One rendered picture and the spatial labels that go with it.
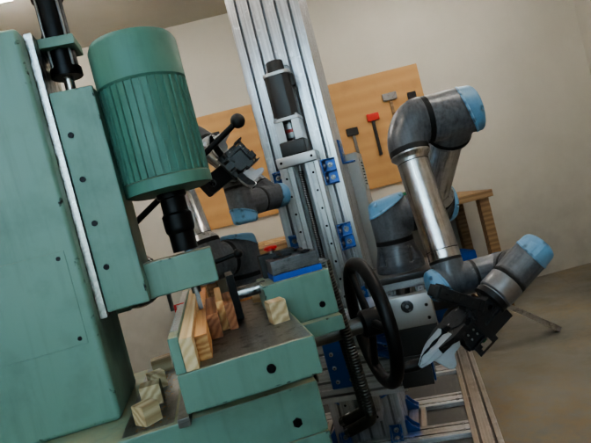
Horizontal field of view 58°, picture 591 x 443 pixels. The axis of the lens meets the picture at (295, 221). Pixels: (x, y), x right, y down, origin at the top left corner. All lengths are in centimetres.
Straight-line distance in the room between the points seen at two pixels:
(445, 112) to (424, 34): 342
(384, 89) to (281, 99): 278
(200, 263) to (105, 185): 23
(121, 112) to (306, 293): 49
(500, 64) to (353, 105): 127
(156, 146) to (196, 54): 353
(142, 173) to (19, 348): 37
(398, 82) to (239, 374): 390
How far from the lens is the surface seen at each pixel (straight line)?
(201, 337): 85
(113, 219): 106
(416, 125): 130
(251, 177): 130
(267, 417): 95
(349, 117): 442
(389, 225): 163
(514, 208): 478
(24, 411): 110
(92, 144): 107
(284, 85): 179
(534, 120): 490
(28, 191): 105
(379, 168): 442
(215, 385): 83
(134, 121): 106
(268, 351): 82
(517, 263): 118
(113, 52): 109
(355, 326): 116
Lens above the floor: 110
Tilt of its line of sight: 2 degrees down
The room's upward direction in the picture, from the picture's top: 14 degrees counter-clockwise
